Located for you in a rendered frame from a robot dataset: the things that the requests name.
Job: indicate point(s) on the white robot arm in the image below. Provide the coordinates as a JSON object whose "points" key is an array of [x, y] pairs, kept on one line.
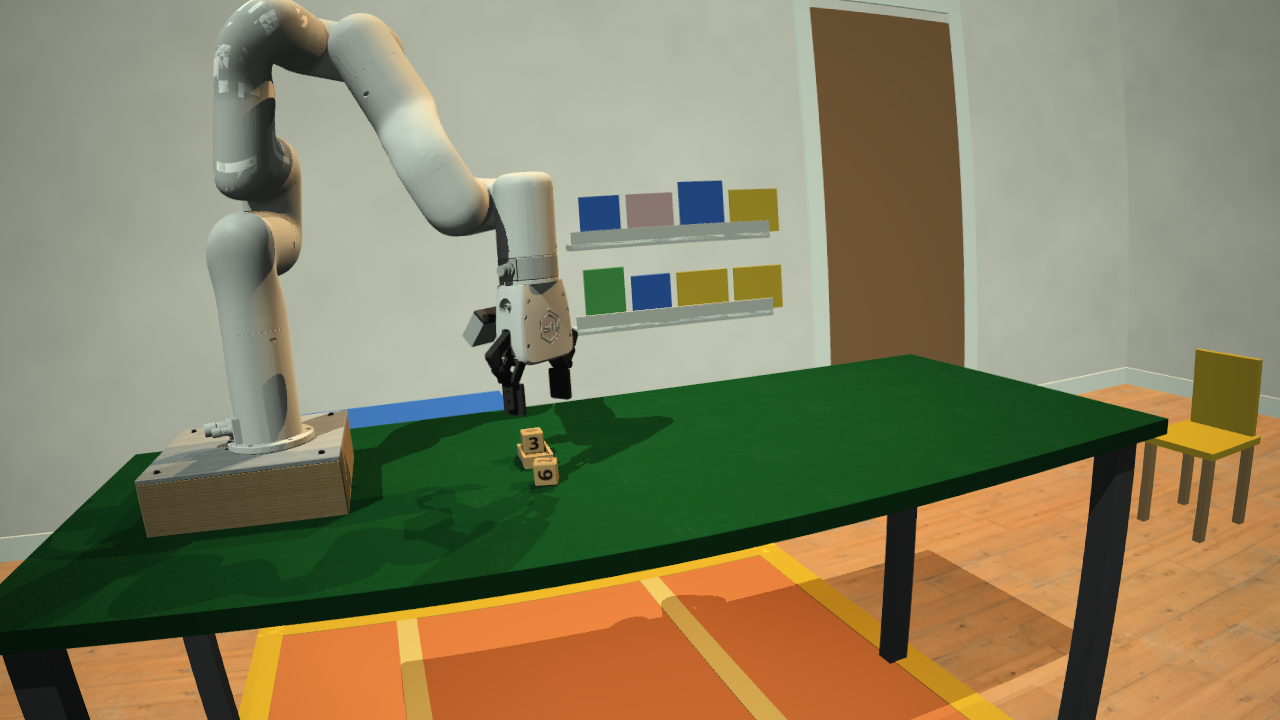
{"points": [[250, 165]]}

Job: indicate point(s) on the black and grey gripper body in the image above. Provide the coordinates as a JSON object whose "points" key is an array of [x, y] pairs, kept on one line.
{"points": [[537, 315]]}

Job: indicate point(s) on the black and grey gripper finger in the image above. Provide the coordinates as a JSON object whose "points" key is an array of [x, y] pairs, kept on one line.
{"points": [[513, 390], [559, 375]]}

